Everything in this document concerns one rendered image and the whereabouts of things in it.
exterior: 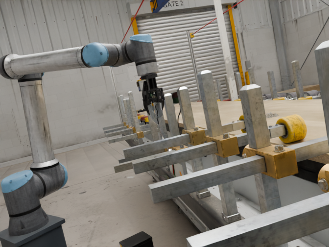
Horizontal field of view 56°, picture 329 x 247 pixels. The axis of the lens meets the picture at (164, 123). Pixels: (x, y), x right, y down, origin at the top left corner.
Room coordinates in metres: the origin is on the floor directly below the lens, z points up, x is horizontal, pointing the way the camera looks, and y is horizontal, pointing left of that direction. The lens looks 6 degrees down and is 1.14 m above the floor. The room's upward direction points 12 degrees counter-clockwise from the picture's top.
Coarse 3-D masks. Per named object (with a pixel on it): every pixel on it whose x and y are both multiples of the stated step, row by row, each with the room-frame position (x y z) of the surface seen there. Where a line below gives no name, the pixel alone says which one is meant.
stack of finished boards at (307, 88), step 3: (318, 84) 9.21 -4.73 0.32; (303, 87) 9.29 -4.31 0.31; (306, 87) 9.05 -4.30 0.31; (309, 87) 8.95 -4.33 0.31; (312, 87) 8.98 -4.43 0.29; (315, 87) 9.01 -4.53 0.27; (318, 87) 9.05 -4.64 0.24; (285, 90) 9.54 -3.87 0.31; (288, 90) 9.33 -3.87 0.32; (291, 90) 9.13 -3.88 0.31; (294, 90) 8.94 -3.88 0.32; (306, 90) 8.90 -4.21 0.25; (309, 90) 8.93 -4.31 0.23; (318, 90) 9.04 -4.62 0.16
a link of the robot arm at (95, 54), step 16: (80, 48) 1.27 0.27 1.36; (96, 48) 1.20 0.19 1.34; (112, 48) 1.27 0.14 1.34; (0, 64) 1.44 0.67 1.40; (16, 64) 1.42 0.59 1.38; (32, 64) 1.37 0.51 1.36; (48, 64) 1.33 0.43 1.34; (64, 64) 1.30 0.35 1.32; (80, 64) 1.27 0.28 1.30; (96, 64) 1.21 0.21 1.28; (112, 64) 1.29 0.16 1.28
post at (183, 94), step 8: (184, 88) 1.15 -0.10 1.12; (184, 96) 1.15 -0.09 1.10; (184, 104) 1.15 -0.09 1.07; (184, 112) 1.15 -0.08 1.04; (192, 112) 1.16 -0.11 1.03; (184, 120) 1.16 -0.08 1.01; (192, 120) 1.15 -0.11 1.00; (184, 128) 1.18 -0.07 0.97; (192, 128) 1.15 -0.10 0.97; (192, 160) 1.15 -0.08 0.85; (200, 160) 1.15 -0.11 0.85; (192, 168) 1.18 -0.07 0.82; (200, 168) 1.15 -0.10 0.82; (200, 192) 1.15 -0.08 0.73
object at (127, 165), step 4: (164, 152) 1.36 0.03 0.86; (148, 156) 1.35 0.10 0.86; (152, 156) 1.33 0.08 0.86; (132, 160) 1.34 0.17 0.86; (136, 160) 1.32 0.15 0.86; (120, 164) 1.31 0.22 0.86; (124, 164) 1.30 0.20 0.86; (128, 164) 1.31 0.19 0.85; (116, 168) 1.29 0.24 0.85; (120, 168) 1.30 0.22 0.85; (124, 168) 1.30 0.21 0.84; (128, 168) 1.31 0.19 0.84; (132, 168) 1.31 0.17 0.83; (116, 172) 1.29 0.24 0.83
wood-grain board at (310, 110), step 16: (144, 112) 3.80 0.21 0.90; (176, 112) 2.85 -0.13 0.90; (224, 112) 2.06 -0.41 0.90; (240, 112) 1.89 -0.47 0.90; (272, 112) 1.62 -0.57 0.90; (288, 112) 1.51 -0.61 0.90; (304, 112) 1.41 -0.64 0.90; (320, 112) 1.33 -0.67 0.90; (320, 128) 1.03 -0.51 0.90; (272, 144) 0.97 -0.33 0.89; (288, 144) 0.91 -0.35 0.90; (320, 160) 0.77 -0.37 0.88
